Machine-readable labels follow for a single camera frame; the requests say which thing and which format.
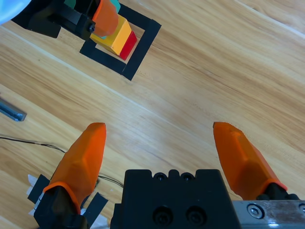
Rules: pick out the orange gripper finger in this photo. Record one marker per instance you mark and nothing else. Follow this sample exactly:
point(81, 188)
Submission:
point(243, 162)
point(81, 157)

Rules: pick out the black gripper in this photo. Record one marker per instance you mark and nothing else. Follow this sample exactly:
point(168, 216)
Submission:
point(71, 19)

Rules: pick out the yellow wooden cube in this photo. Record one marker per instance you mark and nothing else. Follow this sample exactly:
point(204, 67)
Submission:
point(119, 40)

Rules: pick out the red wooden cube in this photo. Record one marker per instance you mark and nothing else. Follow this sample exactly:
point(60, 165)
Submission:
point(128, 46)

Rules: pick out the black tape square outline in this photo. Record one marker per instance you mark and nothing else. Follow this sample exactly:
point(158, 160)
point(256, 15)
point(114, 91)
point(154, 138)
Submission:
point(140, 55)

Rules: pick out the black tape strip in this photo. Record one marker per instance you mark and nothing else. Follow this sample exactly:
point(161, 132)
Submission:
point(95, 206)
point(39, 188)

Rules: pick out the white paper scrap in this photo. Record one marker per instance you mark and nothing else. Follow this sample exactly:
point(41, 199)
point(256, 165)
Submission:
point(98, 221)
point(32, 183)

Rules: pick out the aluminium profile bar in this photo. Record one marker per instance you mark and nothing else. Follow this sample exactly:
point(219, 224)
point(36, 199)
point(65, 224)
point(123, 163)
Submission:
point(12, 111)

